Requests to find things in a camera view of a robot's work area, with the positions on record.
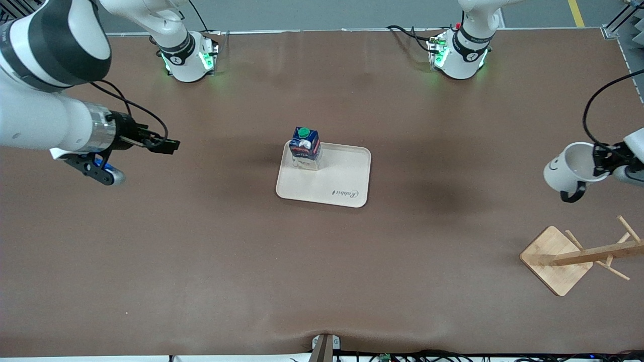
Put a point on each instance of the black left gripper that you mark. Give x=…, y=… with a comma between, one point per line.
x=605, y=158

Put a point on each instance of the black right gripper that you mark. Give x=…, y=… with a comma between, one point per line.
x=124, y=136

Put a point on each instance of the blue white milk carton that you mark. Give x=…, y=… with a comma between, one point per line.
x=305, y=148

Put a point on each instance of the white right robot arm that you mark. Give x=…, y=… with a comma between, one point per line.
x=45, y=60

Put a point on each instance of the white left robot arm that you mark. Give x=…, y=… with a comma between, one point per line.
x=465, y=50

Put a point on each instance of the grey foam panel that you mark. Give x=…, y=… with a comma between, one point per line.
x=633, y=60

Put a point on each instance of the wooden mug rack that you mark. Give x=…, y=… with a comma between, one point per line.
x=558, y=259

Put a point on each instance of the cream plastic tray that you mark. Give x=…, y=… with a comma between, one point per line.
x=337, y=176

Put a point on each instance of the aluminium frame profile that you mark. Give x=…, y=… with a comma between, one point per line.
x=621, y=20

